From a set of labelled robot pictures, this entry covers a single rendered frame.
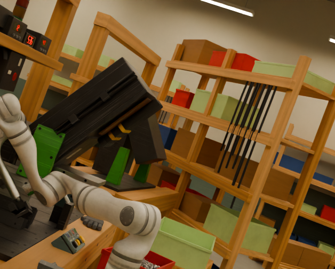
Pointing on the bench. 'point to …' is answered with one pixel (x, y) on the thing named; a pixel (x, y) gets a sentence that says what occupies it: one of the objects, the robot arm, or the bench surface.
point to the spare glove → (92, 222)
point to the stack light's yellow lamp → (18, 12)
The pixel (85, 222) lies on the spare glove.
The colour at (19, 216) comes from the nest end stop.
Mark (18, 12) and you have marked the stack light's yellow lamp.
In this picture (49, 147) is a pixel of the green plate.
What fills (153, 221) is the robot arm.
